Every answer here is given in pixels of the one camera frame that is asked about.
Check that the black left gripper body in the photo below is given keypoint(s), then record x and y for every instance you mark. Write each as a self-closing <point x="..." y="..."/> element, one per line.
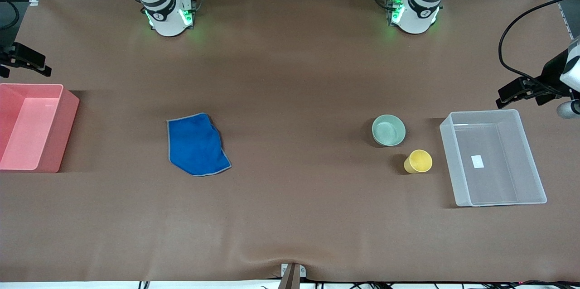
<point x="551" y="74"/>

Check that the yellow cup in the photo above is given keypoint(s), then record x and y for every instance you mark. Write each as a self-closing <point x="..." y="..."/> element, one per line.
<point x="419" y="162"/>

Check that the pale green bowl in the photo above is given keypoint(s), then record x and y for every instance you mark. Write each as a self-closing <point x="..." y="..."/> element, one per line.
<point x="389" y="130"/>

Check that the blue microfibre cloth grey edge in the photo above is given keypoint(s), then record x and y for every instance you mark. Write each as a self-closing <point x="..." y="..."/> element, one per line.
<point x="197" y="146"/>

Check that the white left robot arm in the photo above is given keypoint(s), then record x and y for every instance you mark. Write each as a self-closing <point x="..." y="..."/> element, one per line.
<point x="414" y="15"/>

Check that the pink plastic bin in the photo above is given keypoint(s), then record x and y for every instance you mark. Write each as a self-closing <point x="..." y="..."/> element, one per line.
<point x="31" y="135"/>

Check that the white label sticker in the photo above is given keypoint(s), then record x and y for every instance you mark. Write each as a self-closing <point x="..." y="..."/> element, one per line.
<point x="477" y="161"/>

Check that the clear plastic bin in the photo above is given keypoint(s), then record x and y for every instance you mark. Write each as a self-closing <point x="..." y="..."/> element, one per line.
<point x="498" y="180"/>

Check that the brown table cover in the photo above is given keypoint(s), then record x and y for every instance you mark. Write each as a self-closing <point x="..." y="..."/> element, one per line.
<point x="290" y="76"/>

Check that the mount post with grey plate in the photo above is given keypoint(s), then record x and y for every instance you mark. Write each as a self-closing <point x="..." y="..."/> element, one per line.
<point x="291" y="280"/>

